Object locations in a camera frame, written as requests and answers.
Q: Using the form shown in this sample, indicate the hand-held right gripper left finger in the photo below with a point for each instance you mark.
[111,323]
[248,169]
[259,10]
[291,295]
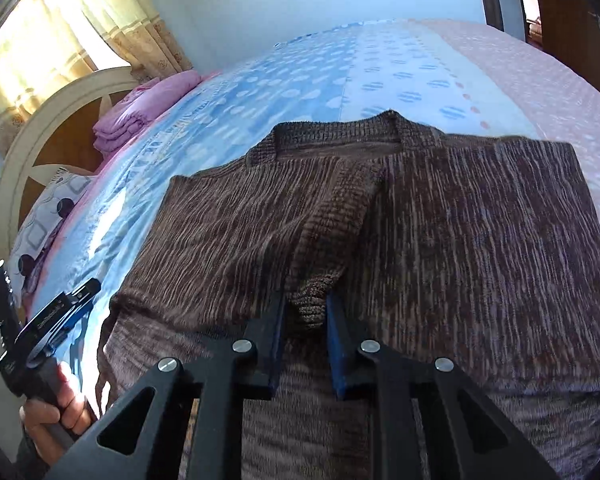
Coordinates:
[278,332]

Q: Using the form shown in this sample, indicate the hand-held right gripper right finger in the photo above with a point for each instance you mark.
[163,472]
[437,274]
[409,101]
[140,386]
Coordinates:
[337,355]

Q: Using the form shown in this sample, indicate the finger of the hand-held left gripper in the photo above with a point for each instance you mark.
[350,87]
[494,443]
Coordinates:
[62,310]

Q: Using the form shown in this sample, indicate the brown knitted sweater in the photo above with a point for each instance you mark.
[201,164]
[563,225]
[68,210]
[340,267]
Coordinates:
[455,235]

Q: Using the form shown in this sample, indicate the person's left forearm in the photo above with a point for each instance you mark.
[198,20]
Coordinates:
[30,462]

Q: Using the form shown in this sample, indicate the person's left hand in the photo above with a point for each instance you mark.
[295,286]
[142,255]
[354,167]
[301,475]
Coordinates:
[75,400]

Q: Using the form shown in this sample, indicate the circle print pillow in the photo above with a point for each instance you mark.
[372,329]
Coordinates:
[45,220]

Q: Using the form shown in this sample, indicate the cream and wood headboard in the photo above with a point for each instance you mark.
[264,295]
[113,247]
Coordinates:
[45,110]

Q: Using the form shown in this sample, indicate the folded pink blanket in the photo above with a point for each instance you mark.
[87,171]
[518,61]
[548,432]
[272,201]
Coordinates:
[140,105]

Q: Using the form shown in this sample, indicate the blue and pink bed sheet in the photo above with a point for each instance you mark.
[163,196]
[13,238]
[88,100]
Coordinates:
[330,75]

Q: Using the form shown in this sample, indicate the yellow patterned curtain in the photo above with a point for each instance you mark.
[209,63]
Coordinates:
[45,35]

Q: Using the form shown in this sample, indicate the brown wooden door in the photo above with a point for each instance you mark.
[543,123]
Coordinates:
[565,25]

